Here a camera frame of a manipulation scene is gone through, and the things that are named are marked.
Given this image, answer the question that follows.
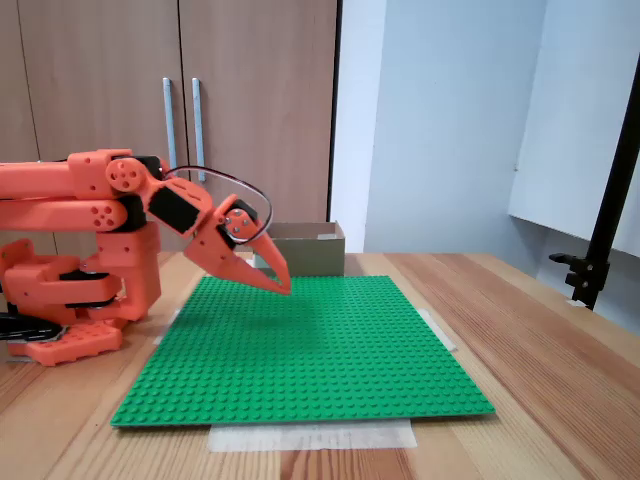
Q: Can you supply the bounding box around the open cardboard box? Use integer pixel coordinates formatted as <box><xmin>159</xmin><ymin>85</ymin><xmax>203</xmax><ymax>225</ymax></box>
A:
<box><xmin>252</xmin><ymin>221</ymin><xmax>347</xmax><ymax>279</ymax></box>

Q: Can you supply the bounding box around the green lego baseplate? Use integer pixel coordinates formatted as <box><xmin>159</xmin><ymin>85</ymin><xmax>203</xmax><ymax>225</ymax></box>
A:
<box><xmin>109</xmin><ymin>274</ymin><xmax>497</xmax><ymax>430</ymax></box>

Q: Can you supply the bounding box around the masking tape strip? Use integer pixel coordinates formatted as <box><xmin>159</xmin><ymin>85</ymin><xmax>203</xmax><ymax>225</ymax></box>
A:
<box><xmin>417</xmin><ymin>308</ymin><xmax>460</xmax><ymax>353</ymax></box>
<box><xmin>151</xmin><ymin>308</ymin><xmax>182</xmax><ymax>347</ymax></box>
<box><xmin>207</xmin><ymin>418</ymin><xmax>419</xmax><ymax>454</ymax></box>

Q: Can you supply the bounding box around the brown wooden cabinet door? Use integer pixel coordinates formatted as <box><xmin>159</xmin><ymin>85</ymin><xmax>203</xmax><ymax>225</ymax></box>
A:
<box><xmin>17</xmin><ymin>0</ymin><xmax>184</xmax><ymax>256</ymax></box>
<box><xmin>0</xmin><ymin>0</ymin><xmax>41</xmax><ymax>164</ymax></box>
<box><xmin>178</xmin><ymin>0</ymin><xmax>339</xmax><ymax>254</ymax></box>

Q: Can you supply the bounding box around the black table clamp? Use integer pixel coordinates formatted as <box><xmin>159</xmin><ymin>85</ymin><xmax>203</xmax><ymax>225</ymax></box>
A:
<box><xmin>0</xmin><ymin>312</ymin><xmax>70</xmax><ymax>346</ymax></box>

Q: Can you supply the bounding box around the black clamp stand pole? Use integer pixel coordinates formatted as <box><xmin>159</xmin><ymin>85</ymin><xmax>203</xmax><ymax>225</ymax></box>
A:
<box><xmin>548</xmin><ymin>0</ymin><xmax>640</xmax><ymax>312</ymax></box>

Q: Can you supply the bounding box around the gripper motor wire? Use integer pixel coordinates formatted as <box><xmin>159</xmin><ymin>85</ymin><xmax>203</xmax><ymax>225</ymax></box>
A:
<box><xmin>162</xmin><ymin>164</ymin><xmax>275</xmax><ymax>246</ymax></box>

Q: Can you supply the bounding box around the silver cabinet door handle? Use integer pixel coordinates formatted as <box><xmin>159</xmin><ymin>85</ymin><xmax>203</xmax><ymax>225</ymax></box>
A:
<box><xmin>162</xmin><ymin>77</ymin><xmax>179</xmax><ymax>171</ymax></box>
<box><xmin>191</xmin><ymin>77</ymin><xmax>207</xmax><ymax>182</ymax></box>

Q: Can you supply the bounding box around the white wall panel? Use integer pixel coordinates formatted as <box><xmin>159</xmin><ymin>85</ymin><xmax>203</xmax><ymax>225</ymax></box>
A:
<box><xmin>507</xmin><ymin>0</ymin><xmax>640</xmax><ymax>259</ymax></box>

